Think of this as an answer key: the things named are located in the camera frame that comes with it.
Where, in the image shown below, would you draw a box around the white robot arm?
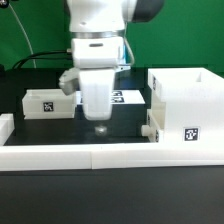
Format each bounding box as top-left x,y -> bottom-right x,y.
59,0 -> 165,136

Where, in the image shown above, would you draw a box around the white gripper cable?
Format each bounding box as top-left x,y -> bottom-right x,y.
123,39 -> 136,68

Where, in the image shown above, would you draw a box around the black cables at base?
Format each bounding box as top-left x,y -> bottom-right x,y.
11,49 -> 73,70

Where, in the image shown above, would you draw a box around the white front drawer box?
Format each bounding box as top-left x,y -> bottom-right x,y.
141,102 -> 165,143

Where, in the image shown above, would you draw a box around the white rear drawer box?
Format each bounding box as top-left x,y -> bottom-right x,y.
22,89 -> 76,119

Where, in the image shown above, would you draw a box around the white U-shaped fence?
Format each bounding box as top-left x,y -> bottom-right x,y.
0,114 -> 224,171

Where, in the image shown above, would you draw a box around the grey thin cable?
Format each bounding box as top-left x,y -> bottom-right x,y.
7,3 -> 38,69

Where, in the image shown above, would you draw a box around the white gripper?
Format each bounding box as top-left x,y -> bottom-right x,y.
71,37 -> 124,136

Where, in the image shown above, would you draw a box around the white drawer box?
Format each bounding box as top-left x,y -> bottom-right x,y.
141,102 -> 165,143
22,89 -> 76,119

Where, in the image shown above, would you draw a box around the white marker tag sheet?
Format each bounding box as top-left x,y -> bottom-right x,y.
75,89 -> 146,106

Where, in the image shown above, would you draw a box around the white drawer cabinet frame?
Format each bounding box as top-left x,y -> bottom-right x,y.
148,68 -> 224,143

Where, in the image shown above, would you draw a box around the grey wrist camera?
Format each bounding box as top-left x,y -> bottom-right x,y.
59,68 -> 79,95

